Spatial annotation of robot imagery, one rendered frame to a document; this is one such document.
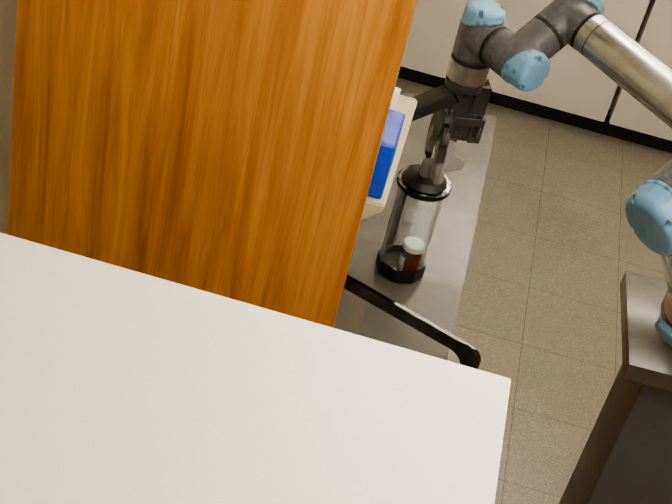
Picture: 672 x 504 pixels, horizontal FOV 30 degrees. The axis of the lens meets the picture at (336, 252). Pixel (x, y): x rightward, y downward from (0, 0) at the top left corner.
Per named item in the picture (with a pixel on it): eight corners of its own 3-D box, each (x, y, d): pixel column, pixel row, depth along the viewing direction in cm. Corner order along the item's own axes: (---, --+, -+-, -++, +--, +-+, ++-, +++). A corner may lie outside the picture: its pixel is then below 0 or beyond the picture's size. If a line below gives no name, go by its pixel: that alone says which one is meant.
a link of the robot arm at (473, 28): (487, 20, 218) (456, -3, 223) (471, 74, 225) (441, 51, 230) (519, 14, 223) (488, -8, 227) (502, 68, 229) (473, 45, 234)
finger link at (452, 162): (461, 190, 239) (470, 143, 237) (431, 187, 238) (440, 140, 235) (457, 186, 242) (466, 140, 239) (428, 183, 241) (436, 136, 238)
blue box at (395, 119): (312, 181, 176) (324, 128, 171) (326, 146, 184) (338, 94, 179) (380, 201, 176) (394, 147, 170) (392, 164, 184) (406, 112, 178)
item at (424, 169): (396, 173, 250) (404, 145, 246) (441, 178, 252) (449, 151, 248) (402, 200, 243) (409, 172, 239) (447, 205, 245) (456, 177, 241)
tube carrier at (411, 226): (372, 245, 262) (395, 161, 249) (422, 250, 264) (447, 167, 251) (377, 278, 254) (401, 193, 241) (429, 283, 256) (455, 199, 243)
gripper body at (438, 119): (477, 147, 237) (494, 93, 230) (434, 142, 236) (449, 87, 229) (471, 125, 243) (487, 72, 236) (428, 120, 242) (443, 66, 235)
